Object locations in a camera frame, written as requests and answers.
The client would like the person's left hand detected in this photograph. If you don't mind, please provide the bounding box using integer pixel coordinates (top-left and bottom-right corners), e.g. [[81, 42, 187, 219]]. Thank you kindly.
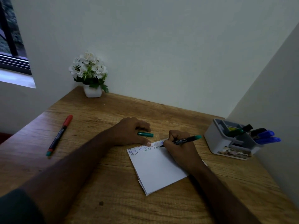
[[108, 117, 152, 147]]

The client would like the person's right hand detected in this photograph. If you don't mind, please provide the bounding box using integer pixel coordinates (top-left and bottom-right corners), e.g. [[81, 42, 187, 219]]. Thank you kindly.
[[163, 130, 206, 174]]

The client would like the black marker with green end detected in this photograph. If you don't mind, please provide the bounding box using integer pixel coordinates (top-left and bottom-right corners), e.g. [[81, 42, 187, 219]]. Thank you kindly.
[[160, 135, 202, 148]]

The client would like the white paper sheet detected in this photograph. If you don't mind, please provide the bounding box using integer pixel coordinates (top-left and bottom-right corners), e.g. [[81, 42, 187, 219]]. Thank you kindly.
[[126, 138, 208, 196]]

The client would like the person's left forearm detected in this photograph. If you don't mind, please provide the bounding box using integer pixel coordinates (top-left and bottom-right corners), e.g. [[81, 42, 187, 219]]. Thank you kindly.
[[20, 127, 115, 224]]

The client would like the person's right forearm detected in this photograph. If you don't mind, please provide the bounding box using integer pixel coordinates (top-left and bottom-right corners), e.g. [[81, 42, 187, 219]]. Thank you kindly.
[[188, 161, 261, 224]]

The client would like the white grey desk organizer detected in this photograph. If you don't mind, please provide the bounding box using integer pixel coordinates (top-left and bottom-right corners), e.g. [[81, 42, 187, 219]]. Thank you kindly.
[[204, 118, 263, 161]]

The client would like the white flower pot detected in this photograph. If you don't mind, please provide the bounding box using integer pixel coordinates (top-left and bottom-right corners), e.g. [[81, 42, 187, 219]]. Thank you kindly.
[[83, 84, 103, 98]]

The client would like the black marker with red cap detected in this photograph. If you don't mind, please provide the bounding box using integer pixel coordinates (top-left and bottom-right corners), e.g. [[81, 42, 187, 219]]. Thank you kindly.
[[46, 115, 73, 157]]

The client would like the artificial white flower plant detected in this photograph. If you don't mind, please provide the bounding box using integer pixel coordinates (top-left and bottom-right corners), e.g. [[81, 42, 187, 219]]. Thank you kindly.
[[68, 51, 109, 93]]

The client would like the blue marker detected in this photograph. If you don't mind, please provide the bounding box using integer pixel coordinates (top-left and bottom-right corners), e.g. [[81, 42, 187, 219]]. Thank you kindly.
[[256, 137, 282, 145]]

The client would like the black window frame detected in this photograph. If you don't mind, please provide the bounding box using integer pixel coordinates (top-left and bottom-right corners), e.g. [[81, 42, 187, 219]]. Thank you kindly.
[[0, 0, 32, 75]]

